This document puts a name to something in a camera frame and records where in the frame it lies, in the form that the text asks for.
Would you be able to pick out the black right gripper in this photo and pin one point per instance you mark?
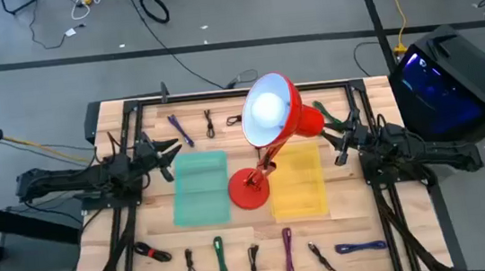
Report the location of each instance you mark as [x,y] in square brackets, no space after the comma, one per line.
[358,137]

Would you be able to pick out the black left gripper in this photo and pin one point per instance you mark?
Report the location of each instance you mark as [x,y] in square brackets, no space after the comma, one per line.
[147,156]

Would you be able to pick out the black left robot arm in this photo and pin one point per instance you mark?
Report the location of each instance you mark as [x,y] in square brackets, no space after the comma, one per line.
[75,180]

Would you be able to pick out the teal translucent tray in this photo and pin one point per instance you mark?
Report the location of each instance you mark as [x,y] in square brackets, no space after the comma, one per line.
[203,189]

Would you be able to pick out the red desk lamp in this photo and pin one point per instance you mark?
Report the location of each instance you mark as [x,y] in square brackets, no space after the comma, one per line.
[309,121]

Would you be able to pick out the yellow translucent tray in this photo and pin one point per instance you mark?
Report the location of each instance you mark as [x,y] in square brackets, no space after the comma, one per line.
[297,184]

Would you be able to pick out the black computer tower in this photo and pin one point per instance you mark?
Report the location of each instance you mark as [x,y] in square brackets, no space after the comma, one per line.
[465,67]

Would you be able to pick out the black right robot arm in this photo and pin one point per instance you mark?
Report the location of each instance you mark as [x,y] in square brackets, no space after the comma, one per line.
[420,148]

